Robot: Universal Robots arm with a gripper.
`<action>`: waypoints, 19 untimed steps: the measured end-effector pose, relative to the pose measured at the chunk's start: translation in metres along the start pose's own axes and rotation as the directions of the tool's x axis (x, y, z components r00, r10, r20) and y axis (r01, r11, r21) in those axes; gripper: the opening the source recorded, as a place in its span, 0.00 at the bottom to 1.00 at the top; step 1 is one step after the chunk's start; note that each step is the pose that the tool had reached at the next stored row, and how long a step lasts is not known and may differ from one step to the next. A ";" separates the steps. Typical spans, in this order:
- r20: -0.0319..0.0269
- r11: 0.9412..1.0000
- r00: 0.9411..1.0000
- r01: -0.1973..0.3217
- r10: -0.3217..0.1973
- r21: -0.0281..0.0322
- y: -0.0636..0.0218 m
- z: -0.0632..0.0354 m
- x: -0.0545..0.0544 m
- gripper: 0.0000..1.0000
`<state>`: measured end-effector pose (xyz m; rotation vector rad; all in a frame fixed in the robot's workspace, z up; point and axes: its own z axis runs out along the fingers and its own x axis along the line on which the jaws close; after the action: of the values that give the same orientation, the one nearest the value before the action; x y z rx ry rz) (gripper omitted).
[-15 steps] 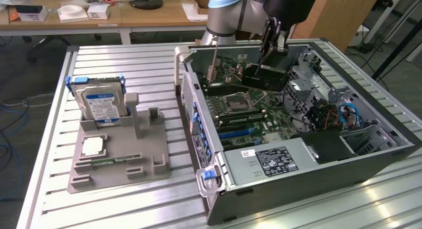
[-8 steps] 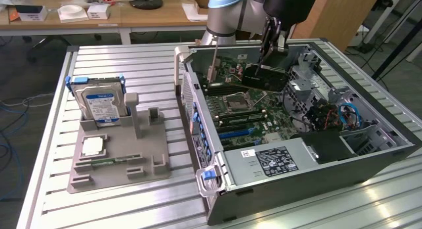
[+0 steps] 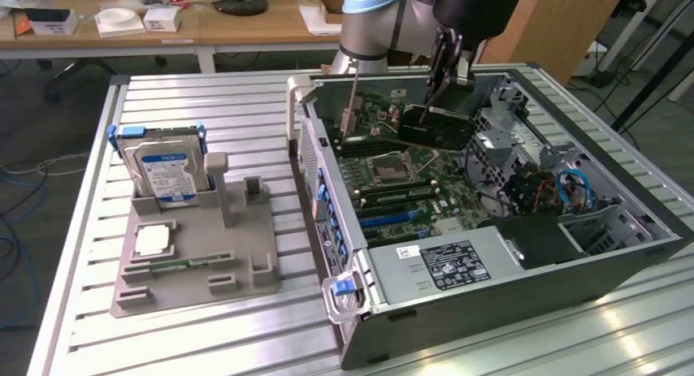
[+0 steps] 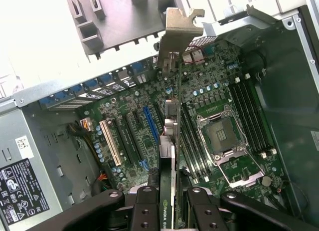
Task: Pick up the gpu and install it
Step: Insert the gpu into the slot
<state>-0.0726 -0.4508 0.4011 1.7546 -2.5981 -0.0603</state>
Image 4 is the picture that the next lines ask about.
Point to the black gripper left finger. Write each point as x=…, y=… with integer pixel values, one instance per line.
x=145, y=211

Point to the small silver finned heatsink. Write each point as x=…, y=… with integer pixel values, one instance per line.
x=193, y=55

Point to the CPU socket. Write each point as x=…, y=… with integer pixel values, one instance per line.
x=220, y=135

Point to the green motherboard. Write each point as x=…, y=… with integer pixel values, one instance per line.
x=139, y=91

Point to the black expansion slot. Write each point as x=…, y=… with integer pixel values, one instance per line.
x=134, y=136
x=123, y=138

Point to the black RAM slot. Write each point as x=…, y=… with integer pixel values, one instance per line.
x=245, y=121
x=256, y=116
x=250, y=118
x=261, y=113

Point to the white expansion slot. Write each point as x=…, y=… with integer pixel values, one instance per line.
x=111, y=142

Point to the grey plastic parts rack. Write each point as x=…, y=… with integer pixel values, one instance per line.
x=119, y=29

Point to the round coin battery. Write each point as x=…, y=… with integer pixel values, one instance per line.
x=266, y=181

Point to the metal socket cover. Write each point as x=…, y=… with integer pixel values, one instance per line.
x=239, y=171

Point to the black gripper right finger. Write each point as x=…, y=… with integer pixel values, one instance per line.
x=199, y=211

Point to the blue expansion slot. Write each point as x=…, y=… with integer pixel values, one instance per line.
x=150, y=123

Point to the black open PC case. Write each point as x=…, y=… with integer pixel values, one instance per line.
x=286, y=103

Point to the grey power supply unit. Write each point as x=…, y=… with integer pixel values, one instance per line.
x=25, y=178

